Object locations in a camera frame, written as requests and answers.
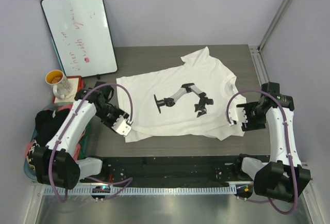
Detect white robot-print t-shirt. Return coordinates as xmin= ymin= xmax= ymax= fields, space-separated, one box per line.
xmin=116 ymin=47 xmax=244 ymax=142

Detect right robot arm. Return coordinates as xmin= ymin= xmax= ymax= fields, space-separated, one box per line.
xmin=235 ymin=82 xmax=311 ymax=203

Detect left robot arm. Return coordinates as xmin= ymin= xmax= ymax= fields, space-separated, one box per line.
xmin=32 ymin=88 xmax=131 ymax=189

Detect pink t-shirt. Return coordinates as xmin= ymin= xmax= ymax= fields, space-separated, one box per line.
xmin=24 ymin=104 xmax=86 ymax=157

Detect yellow-lined floral mug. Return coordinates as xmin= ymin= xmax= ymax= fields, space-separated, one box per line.
xmin=45 ymin=70 xmax=73 ymax=100

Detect black floral-print t-shirt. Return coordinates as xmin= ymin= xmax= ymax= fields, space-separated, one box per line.
xmin=26 ymin=109 xmax=65 ymax=170

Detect white dry-erase board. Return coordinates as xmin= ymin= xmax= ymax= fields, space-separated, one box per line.
xmin=41 ymin=0 xmax=118 ymax=77

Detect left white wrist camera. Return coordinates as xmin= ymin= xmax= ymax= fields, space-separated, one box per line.
xmin=111 ymin=116 xmax=131 ymax=137

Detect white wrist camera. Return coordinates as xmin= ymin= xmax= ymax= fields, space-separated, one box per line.
xmin=111 ymin=116 xmax=131 ymax=137
xmin=226 ymin=107 xmax=247 ymax=126

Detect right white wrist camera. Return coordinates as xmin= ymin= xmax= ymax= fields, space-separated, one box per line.
xmin=226 ymin=107 xmax=247 ymax=126

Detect right aluminium frame rail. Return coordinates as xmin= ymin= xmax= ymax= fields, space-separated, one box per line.
xmin=242 ymin=47 xmax=311 ymax=188

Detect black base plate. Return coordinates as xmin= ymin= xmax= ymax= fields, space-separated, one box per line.
xmin=85 ymin=156 xmax=252 ymax=188

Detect slotted cable duct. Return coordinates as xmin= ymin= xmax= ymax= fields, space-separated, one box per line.
xmin=44 ymin=186 xmax=237 ymax=196

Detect right corner aluminium post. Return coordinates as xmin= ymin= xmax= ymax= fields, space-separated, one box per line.
xmin=258 ymin=0 xmax=293 ymax=53

